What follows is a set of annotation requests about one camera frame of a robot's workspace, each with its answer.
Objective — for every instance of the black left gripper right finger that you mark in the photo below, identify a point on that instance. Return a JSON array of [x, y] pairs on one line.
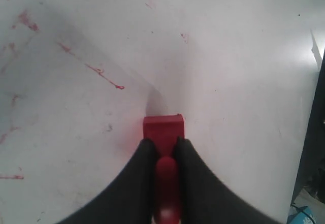
[[205, 199]]

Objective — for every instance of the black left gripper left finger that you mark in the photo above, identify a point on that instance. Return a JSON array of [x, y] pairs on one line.
[[129, 197]]

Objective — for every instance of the red rubber stamp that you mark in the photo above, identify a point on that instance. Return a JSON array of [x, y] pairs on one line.
[[164, 131]]

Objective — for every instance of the blue object on floor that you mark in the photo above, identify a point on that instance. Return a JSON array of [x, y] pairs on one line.
[[300, 215]]

